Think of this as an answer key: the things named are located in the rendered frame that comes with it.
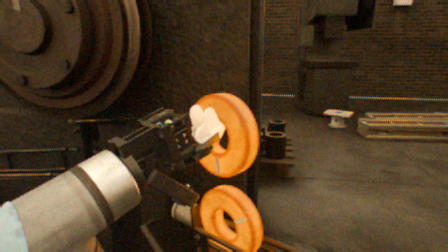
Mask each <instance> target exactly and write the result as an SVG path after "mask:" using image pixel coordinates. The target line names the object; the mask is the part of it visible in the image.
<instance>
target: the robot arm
mask: <svg viewBox="0 0 448 252"><path fill-rule="evenodd" d="M158 112H159V114H158V115H155V114H157V113H158ZM152 115H155V116H154V117H151V116H152ZM149 117H151V118H150V119H147V118H149ZM146 119H147V120H146ZM182 119H184V120H182ZM137 123H138V126H139V128H140V129H138V130H137V131H135V132H134V133H131V134H129V135H127V136H126V137H125V138H122V139H121V138H117V137H115V138H112V139H111V140H109V141H107V142H108V143H109V147H110V148H111V149H112V152H111V151H107V150H104V151H101V152H100V153H99V154H96V155H95V156H92V158H89V159H88V160H85V161H84V162H81V163H80V164H79V165H77V166H76V167H73V168H72V169H69V170H68V171H66V172H64V173H63V174H60V176H57V177H55V178H53V179H52V180H49V181H48V182H45V184H43V185H40V186H39V187H37V188H36V189H33V190H32V191H29V192H28V193H27V194H24V195H23V196H21V197H19V198H16V200H13V201H12V202H5V204H4V205H3V206H2V207H1V208H0V252H105V251H104V250H103V249H102V247H101V246H100V243H99V241H98V239H97V238H96V237H95V235H97V234H98V233H99V232H101V231H102V230H104V228H106V227H107V226H109V225H110V224H112V223H113V222H115V221H116V220H117V219H119V217H121V216H122V215H124V214H125V213H127V212H128V211H130V210H131V209H132V208H134V207H135V206H137V204H139V202H140V200H141V195H140V194H141V193H143V192H144V191H146V189H147V184H148V185H149V186H152V187H153V188H156V189H157V190H159V191H161V192H162V193H165V194H166V195H169V196H171V197H172V198H171V200H173V201H175V202H176V204H178V205H182V206H184V207H186V206H188V207H192V208H193V207H194V205H195V204H196V201H197V200H198V197H199V196H200V195H198V193H196V192H194V189H192V188H191V186H189V185H188V184H183V183H182V182H180V183H179V182H176V181H175V180H174V179H171V178H170V177H168V176H166V175H164V174H163V173H162V172H159V170H156V169H154V167H156V168H158V169H160V170H163V171H164V172H167V173H168V174H170V173H171V172H176V171H179V170H184V169H185V168H187V167H189V166H191V165H193V164H194V163H198V161H200V159H203V158H205V156H208V155H209V154H210V153H211V152H212V151H213V150H214V149H215V147H217V145H218V143H219V141H220V138H221V137H222V135H223V133H224V130H225V126H224V124H222V122H221V121H219V119H218V118H217V115H216V114H215V110H213V109H212V107H208V108H207V109H206V110H205V112H203V110H202V109H201V108H200V106H199V105H193V107H191V109H190V114H189V113H187V114H184V115H183V116H182V117H179V115H176V114H175V113H174V111H173V110H168V109H167V110H164V108H160V109H159V110H156V111H154V112H152V113H151V114H150V115H147V116H145V117H143V118H141V119H138V120H137ZM194 144H195V145H194Z"/></svg>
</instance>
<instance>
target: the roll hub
mask: <svg viewBox="0 0 448 252"><path fill-rule="evenodd" d="M63 1H70V2H71V3H72V5H73V6H74V8H73V11H72V13H65V12H64V11H63V9H62V8H61V5H62V3H63ZM93 41H94V23H93V19H92V14H91V12H90V8H89V6H88V3H87V2H86V0H0V76H2V77H3V78H5V79H6V80H8V81H9V82H12V83H13V84H16V85H18V86H19V87H24V88H27V89H43V88H51V87H54V86H61V85H64V84H67V83H69V82H70V81H72V80H73V79H75V78H76V77H77V76H78V75H79V74H80V73H81V72H82V71H83V70H84V68H85V67H86V65H87V63H88V61H89V59H90V57H91V53H92V50H93ZM60 59H67V60H68V61H69V64H70V66H69V70H61V68H60V66H58V64H59V62H60ZM17 75H25V78H26V79H27V80H28V82H27V84H26V85H19V84H18V83H17V81H16V79H17Z"/></svg>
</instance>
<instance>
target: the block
mask: <svg viewBox="0 0 448 252"><path fill-rule="evenodd" d="M154 169H156V170H159V172H162V173H163V174H164V175H166V176H168V177H170V178H171V179H174V180H175V172H171V173H170V174H168V173H167V172H164V171H163V170H160V169H158V168H156V167H154ZM140 195H141V200H140V204H141V215H142V223H143V222H145V221H146V220H148V219H149V218H152V217H153V218H155V220H156V222H155V224H153V225H152V226H151V227H148V228H149V229H150V230H155V231H167V230H168V229H169V227H170V225H171V223H172V222H173V219H174V218H173V216H172V213H171V211H172V208H173V205H174V203H175V201H173V200H171V198H172V197H171V196H169V195H166V194H165V193H162V192H161V191H159V190H157V189H156V188H153V187H152V186H149V185H148V184H147V189H146V191H144V192H143V193H141V194H140Z"/></svg>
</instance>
